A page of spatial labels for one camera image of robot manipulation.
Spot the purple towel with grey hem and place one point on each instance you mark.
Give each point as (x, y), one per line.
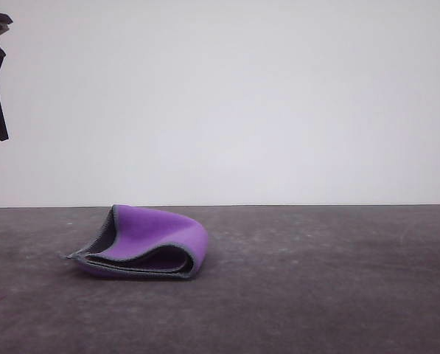
(157, 232)

